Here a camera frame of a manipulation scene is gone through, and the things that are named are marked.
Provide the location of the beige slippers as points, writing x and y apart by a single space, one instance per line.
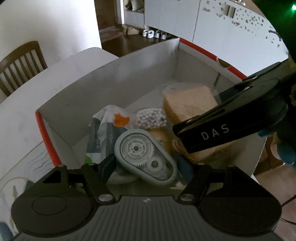
131 30

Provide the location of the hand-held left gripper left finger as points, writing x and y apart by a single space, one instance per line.
107 167

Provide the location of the grey correction tape dispenser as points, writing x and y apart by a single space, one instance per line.
138 148

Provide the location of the red cardboard box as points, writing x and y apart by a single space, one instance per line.
129 76

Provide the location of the brown rounded toy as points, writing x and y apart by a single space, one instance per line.
159 137

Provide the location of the white wooden wall cabinet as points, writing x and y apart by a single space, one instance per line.
185 18

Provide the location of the cotton swab pack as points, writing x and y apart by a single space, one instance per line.
150 118

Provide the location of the person's right hand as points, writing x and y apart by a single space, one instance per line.
286 153

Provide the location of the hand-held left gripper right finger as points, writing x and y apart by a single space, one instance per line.
185 167

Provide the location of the patterned door rug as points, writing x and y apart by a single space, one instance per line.
111 34

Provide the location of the white tote bag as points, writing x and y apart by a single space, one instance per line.
134 3

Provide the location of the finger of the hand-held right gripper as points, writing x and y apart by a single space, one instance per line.
227 93

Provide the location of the dark wooden slatted chair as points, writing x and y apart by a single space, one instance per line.
23 49

